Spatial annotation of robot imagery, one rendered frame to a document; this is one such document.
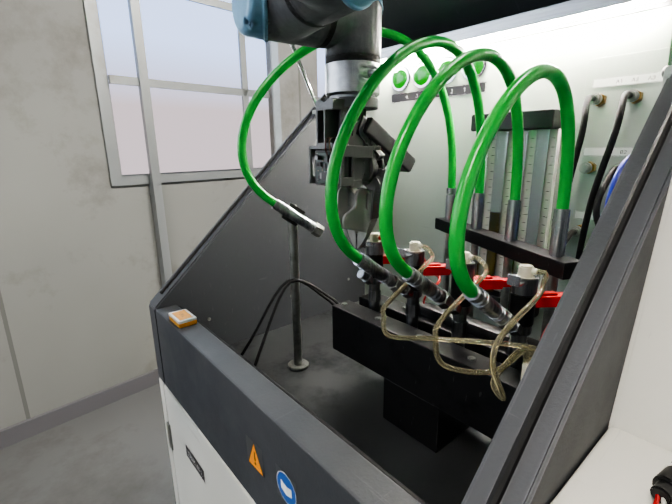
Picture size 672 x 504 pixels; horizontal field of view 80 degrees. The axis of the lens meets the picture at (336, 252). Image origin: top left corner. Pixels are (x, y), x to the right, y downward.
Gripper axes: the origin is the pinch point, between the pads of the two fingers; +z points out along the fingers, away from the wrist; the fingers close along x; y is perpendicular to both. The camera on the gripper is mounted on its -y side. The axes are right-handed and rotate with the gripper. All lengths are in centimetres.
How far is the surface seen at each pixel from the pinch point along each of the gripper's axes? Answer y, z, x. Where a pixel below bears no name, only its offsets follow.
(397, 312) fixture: -4.4, 12.0, 4.0
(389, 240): 12.0, -4.3, 16.6
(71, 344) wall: 26, 74, -165
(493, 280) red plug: -5.5, 3.1, 18.9
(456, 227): 12.0, -6.8, 24.3
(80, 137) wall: 10, -19, -167
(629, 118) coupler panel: -30.4, -17.7, 24.1
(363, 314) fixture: 0.6, 11.9, 1.3
